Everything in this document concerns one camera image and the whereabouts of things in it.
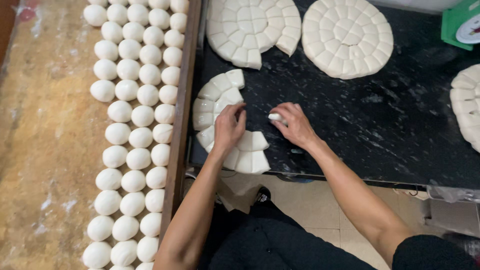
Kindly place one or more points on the person's right hand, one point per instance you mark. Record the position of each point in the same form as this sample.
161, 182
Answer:
298, 125

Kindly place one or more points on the clear plastic bag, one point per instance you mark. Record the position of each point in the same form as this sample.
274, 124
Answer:
453, 194

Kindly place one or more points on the small white dough piece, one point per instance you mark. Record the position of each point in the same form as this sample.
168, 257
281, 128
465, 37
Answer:
276, 117

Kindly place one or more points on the whole cut dough disc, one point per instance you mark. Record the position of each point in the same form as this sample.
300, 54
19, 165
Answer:
347, 37

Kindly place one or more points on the cut dough disc with gap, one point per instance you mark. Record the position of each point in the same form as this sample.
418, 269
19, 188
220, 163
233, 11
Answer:
247, 26

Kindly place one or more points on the black shoe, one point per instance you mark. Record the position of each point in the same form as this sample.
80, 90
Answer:
263, 195

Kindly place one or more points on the black trousers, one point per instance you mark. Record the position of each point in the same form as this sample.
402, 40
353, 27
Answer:
270, 243

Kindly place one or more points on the white container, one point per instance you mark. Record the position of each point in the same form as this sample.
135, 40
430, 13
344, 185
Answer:
412, 3

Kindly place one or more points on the rows of white dough balls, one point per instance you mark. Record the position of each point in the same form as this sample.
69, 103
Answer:
129, 112

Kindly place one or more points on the brown wooden table rail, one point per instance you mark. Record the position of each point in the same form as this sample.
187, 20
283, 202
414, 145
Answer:
182, 112

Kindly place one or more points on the person's left hand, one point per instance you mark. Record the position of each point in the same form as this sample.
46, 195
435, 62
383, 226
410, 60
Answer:
227, 129

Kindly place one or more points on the green weighing scale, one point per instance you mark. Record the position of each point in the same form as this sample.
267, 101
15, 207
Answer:
452, 26

